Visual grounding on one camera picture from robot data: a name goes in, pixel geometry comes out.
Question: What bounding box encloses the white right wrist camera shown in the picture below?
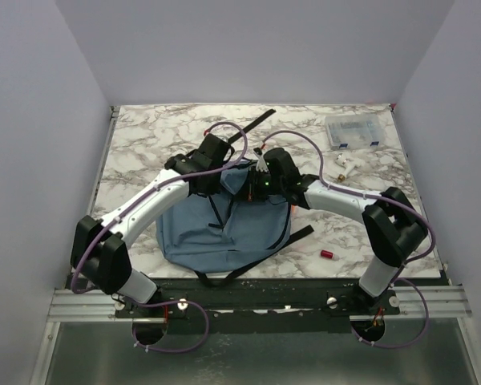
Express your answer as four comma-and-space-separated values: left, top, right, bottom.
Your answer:
253, 148, 269, 173

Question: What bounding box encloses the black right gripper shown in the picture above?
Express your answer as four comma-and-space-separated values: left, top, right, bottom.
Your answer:
234, 167, 285, 203

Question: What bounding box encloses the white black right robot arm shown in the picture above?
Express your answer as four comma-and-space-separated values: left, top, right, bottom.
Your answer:
247, 148, 428, 314

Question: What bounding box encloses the black metal base rail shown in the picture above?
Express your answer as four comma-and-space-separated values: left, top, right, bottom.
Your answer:
63, 274, 466, 336

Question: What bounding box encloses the clear plastic organizer box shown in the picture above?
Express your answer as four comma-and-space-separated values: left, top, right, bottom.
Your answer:
325, 114, 383, 150

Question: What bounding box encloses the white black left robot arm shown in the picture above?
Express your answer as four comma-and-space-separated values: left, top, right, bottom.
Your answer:
70, 134, 233, 317

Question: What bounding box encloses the blue fabric backpack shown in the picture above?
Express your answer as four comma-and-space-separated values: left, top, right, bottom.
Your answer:
156, 159, 313, 287

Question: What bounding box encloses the aluminium frame rail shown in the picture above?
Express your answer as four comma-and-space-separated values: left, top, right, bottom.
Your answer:
47, 286, 472, 324

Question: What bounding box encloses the red cap glue stick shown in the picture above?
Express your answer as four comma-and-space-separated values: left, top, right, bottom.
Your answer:
320, 249, 339, 260

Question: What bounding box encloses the white plastic pipe fitting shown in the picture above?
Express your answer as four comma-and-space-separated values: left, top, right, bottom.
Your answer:
335, 154, 356, 182

